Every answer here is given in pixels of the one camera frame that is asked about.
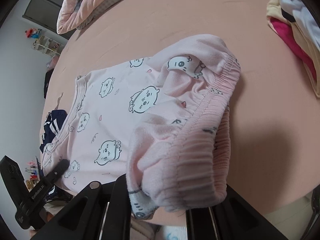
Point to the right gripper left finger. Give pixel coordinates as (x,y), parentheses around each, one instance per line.
(99,211)

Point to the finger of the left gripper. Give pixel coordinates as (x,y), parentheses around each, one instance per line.
(58,170)

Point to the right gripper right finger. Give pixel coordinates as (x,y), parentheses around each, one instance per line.
(234,218)

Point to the pink cartoon pajama pants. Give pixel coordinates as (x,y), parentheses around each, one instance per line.
(162,121)

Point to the pile of folded clothes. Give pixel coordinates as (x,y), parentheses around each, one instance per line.
(294,24)

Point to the navy striped garment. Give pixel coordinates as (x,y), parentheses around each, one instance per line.
(52,126)

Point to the fluffy cartoon pajama leg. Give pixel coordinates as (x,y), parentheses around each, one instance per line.
(141,230)

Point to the black backpack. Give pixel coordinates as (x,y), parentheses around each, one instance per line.
(47,78)

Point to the pink bed sheet mattress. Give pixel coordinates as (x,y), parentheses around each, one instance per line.
(273,113)

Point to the white shelf rack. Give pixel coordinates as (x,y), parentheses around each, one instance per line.
(47,46)

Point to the colourful plush toy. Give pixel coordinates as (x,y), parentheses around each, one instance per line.
(33,33)

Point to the grey door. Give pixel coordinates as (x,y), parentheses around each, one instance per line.
(44,13)

